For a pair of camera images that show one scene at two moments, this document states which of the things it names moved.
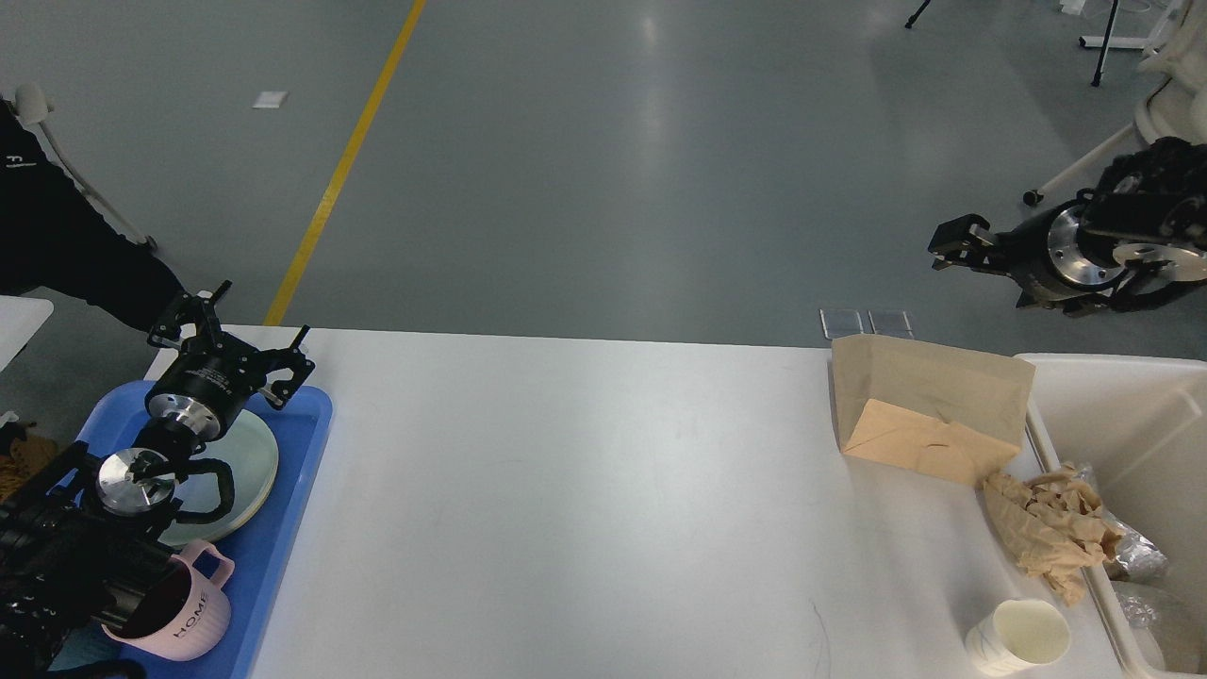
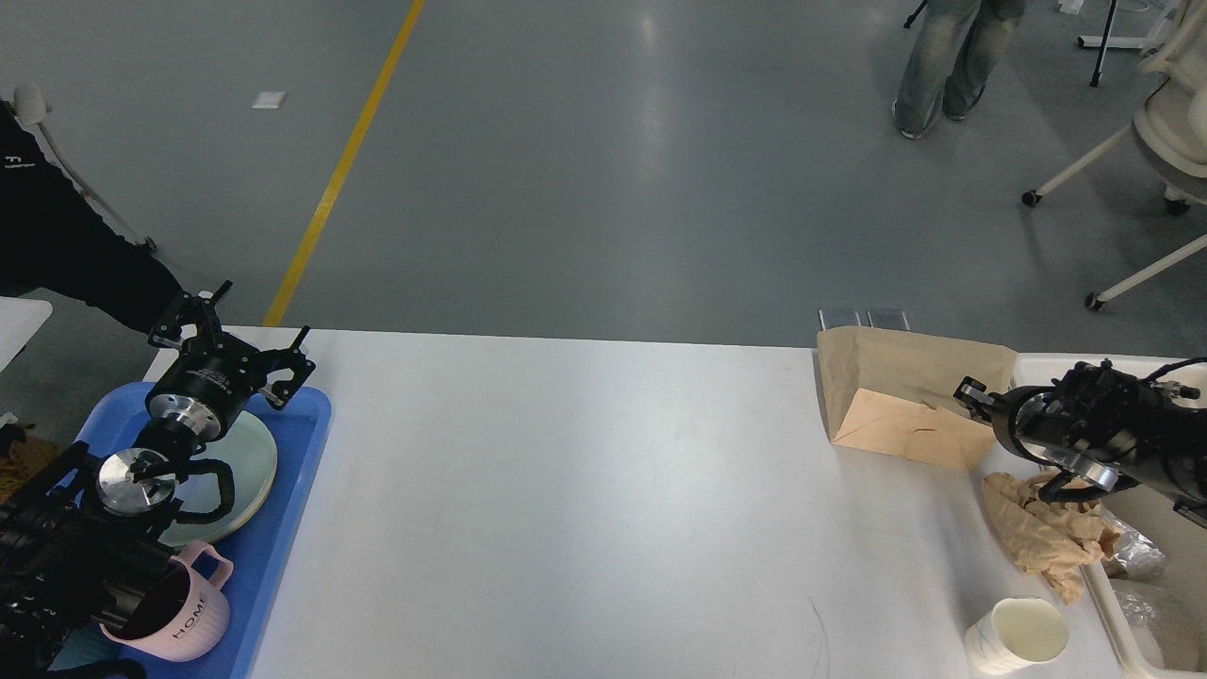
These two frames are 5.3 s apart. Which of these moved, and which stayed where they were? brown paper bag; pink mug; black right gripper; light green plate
Moved: brown paper bag; black right gripper
Stayed: light green plate; pink mug
